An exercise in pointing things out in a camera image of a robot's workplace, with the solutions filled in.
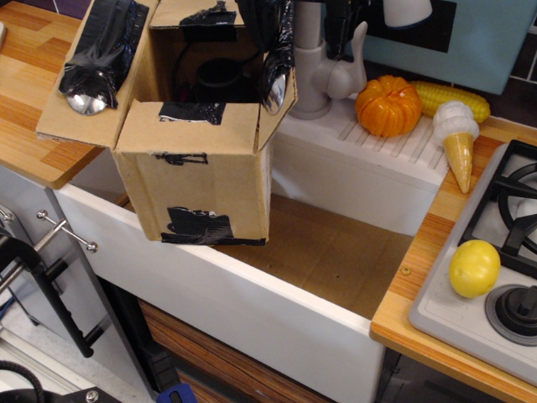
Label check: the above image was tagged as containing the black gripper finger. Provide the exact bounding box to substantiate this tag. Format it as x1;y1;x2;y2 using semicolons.
325;0;361;59
237;0;284;53

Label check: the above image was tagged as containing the brown cardboard box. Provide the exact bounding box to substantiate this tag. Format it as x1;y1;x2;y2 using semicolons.
37;1;297;245

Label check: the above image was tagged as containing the spoon taped on right flap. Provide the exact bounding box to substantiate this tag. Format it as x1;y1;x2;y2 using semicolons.
260;1;295;115

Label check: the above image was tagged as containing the spoon taped on flap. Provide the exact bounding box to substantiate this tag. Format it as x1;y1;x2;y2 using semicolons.
59;1;149;116
260;1;295;115

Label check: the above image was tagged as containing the grey toy faucet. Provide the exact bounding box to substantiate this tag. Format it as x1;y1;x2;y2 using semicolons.
290;2;368;120

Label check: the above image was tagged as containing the black object inside box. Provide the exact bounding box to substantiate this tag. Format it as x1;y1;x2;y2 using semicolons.
170;43;261;103

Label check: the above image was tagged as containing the orange toy pumpkin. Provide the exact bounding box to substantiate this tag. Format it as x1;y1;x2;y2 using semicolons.
354;75;423;138

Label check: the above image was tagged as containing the yellow toy corn cob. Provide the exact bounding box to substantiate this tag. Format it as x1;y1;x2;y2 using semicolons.
410;81;491;123

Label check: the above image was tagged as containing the light blue toy microwave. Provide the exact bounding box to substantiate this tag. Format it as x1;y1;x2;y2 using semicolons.
358;1;536;94

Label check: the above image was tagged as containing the toy ice cream cone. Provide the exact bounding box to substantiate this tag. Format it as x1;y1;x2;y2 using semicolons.
433;101;479;194

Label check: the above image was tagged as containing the spoon taped on left flap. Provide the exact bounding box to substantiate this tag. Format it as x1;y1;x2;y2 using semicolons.
59;1;149;116

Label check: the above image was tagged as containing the white toy sink basin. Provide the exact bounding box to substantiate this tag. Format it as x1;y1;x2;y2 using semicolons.
56;101;448;402

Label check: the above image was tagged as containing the yellow toy lemon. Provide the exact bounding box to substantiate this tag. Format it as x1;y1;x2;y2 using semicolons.
449;240;501;299

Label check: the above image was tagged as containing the black stove burner grate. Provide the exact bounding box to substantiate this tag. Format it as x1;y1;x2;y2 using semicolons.
459;140;536;279

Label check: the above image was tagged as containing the black stove knob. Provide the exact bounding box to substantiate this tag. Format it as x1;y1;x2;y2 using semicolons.
485;284;536;347

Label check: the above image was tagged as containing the black metal clamp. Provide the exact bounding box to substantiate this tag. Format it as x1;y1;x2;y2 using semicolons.
1;210;104;358

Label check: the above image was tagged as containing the grey toy stove top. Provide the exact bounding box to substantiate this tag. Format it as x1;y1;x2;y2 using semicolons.
409;140;537;377

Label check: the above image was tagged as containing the blue clamp handle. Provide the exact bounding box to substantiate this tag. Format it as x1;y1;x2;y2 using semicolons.
156;383;198;403

